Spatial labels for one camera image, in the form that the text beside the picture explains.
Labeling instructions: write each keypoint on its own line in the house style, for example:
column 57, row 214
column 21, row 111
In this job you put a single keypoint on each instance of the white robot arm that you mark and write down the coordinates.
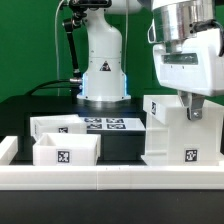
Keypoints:
column 174, row 21

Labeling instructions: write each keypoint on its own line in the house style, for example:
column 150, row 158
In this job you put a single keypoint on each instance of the white drawer cabinet frame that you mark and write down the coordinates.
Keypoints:
column 174, row 140

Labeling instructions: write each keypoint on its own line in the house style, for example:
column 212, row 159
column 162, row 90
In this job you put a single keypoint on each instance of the white fence rail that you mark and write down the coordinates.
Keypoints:
column 110, row 177
column 8, row 149

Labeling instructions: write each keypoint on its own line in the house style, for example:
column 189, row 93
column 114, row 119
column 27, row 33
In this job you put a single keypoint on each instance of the white left fence rail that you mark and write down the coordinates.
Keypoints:
column 8, row 149

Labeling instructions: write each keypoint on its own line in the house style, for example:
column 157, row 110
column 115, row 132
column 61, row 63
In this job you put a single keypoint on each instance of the white marker tag sheet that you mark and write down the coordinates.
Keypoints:
column 113, row 124

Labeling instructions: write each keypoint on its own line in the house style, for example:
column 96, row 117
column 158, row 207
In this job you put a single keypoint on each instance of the white front fence rail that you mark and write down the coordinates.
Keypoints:
column 110, row 177

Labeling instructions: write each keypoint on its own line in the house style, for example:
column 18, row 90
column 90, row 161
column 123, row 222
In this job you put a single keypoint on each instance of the white rear drawer box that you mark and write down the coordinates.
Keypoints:
column 57, row 124

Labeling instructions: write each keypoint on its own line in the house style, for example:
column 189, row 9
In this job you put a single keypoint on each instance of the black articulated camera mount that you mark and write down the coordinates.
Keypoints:
column 74, row 43

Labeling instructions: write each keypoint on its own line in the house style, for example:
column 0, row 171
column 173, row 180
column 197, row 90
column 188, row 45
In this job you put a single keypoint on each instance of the white drawer box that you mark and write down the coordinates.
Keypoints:
column 57, row 124
column 58, row 149

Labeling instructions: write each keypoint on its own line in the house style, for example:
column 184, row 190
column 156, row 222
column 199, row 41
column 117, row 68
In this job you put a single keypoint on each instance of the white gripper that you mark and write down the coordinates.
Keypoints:
column 197, row 69

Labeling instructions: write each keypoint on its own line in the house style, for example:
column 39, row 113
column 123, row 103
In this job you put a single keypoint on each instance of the white front drawer box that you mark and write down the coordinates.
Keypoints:
column 58, row 149

